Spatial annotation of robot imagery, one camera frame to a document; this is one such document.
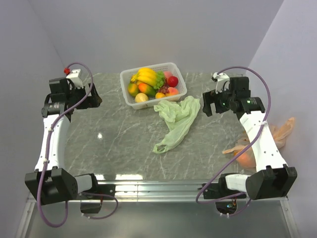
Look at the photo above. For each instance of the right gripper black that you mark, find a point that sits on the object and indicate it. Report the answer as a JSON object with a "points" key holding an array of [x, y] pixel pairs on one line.
{"points": [[212, 97]]}

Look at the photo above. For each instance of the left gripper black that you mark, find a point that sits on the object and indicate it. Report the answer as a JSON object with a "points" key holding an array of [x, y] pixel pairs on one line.
{"points": [[92, 101]]}

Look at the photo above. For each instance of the light green plastic bag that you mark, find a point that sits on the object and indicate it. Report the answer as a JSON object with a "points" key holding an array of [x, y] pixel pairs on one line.
{"points": [[178, 117]]}

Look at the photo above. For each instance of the red apple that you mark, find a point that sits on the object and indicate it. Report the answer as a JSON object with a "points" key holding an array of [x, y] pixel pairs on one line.
{"points": [[172, 81]]}

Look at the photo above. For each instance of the green grape bunch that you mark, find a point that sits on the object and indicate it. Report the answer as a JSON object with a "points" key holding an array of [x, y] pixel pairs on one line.
{"points": [[160, 80]]}

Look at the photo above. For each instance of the yellow banana bunch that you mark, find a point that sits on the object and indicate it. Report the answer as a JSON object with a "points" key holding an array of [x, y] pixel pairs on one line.
{"points": [[145, 75]]}

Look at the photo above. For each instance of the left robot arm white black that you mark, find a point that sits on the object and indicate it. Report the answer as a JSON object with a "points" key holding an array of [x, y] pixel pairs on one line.
{"points": [[50, 182]]}

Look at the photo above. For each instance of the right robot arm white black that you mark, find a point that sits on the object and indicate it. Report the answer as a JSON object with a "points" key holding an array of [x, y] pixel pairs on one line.
{"points": [[273, 177]]}

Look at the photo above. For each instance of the orange plastic bag with fruit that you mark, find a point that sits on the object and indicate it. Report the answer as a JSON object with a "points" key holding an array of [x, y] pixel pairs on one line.
{"points": [[247, 160]]}

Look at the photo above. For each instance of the orange peach front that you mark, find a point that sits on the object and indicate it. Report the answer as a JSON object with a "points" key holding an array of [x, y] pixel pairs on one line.
{"points": [[171, 91]]}

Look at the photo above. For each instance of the red grape bunch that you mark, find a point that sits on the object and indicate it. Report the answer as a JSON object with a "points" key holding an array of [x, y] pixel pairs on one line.
{"points": [[163, 89]]}

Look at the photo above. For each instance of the pink peach back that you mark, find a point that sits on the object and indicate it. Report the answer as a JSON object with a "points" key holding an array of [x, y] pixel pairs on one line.
{"points": [[167, 74]]}

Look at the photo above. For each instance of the small orange fruit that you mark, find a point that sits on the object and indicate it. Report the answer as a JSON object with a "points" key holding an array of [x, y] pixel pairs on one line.
{"points": [[159, 95]]}

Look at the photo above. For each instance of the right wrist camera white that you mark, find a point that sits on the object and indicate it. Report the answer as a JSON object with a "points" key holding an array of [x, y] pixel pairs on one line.
{"points": [[222, 82]]}

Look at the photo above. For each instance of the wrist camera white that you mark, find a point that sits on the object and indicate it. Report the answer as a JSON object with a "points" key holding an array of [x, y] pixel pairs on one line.
{"points": [[222, 82], [75, 77]]}

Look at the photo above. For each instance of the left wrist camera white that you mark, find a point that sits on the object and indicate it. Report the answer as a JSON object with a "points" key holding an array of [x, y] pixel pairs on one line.
{"points": [[75, 77]]}

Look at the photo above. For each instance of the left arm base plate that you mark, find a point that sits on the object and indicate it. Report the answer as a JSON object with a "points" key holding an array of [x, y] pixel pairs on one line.
{"points": [[98, 203]]}

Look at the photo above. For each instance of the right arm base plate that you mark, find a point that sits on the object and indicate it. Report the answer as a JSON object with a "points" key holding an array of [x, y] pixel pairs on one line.
{"points": [[215, 191]]}

